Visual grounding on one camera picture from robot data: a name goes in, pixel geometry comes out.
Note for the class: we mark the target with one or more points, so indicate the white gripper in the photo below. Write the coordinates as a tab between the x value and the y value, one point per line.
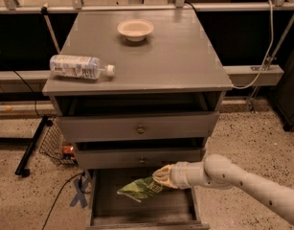
179	175

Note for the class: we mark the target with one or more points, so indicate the green jalapeno chip bag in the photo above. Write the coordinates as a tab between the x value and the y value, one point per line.
141	189

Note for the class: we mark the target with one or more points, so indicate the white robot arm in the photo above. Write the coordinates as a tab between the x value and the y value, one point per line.
218	172

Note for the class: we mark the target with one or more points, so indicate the grey open bottom drawer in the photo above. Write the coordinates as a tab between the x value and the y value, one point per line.
169	210

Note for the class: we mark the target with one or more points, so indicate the grey top drawer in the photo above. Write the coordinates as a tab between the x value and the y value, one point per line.
137	127

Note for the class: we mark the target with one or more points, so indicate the grey middle drawer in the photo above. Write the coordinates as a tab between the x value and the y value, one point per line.
136	158

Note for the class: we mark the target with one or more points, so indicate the grey wooden drawer cabinet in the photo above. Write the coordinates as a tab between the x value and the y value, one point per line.
173	70

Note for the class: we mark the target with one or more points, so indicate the grey tape cross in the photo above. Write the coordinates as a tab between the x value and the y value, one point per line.
80	187

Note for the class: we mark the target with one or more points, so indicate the orange soda can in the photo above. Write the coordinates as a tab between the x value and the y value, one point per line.
68	150

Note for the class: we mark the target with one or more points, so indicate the clear plastic water bottle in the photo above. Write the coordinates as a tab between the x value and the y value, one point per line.
79	67

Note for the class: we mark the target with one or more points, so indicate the black metal floor bar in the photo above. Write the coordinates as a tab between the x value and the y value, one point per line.
21	169

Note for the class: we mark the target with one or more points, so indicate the dark cabinet at right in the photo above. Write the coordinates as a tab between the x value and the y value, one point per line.
283	96

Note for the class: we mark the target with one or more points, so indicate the white paper bowl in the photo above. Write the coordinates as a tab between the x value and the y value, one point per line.
135	30

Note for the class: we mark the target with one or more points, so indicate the wooden stick black tip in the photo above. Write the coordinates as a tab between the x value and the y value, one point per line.
44	12

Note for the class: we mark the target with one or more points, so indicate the wire mesh basket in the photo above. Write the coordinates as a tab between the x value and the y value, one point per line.
51	143

